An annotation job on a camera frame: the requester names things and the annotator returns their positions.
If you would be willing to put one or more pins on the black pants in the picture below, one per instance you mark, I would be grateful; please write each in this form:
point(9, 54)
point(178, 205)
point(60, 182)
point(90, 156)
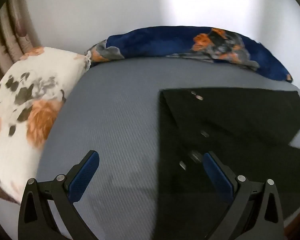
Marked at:
point(215, 120)

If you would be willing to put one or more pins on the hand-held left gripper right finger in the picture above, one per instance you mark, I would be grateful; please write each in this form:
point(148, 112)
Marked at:
point(216, 175)

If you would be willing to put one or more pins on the grey bed sheet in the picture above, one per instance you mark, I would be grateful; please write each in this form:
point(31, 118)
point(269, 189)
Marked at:
point(110, 110)

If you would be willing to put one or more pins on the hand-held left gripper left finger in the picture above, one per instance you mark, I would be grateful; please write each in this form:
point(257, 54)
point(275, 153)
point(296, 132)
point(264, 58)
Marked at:
point(86, 172)

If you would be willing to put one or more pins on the navy floral pillow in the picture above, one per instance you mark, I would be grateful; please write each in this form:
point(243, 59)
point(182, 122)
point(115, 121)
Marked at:
point(152, 42)

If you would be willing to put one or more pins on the beige curtain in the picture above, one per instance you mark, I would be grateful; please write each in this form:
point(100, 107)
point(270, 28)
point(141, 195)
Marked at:
point(12, 35)

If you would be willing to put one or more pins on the white floral pillow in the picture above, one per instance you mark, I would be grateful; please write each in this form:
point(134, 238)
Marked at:
point(27, 120)

